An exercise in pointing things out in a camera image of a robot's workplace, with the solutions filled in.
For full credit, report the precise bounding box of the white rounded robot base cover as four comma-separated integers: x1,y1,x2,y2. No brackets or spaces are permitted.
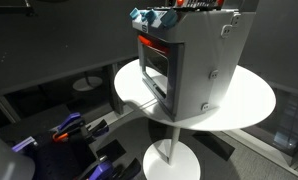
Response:
0,129,36,180

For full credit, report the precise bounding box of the grey toy stove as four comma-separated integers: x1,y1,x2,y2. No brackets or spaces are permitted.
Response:
130,0,257,123

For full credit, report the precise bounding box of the purple clamp with orange trigger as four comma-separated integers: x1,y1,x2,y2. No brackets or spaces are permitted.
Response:
51,112,110,145

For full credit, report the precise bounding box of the purple black clamp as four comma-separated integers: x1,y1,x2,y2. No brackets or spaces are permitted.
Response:
76,155,143,180

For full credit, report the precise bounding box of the dark desk with legs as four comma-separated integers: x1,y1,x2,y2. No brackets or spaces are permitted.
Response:
0,0,140,124

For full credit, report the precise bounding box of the white round pedestal table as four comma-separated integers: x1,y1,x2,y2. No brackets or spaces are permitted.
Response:
113,57,277,180

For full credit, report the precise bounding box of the purple clamp handle strip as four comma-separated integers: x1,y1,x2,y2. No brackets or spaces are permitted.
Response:
11,135,36,154

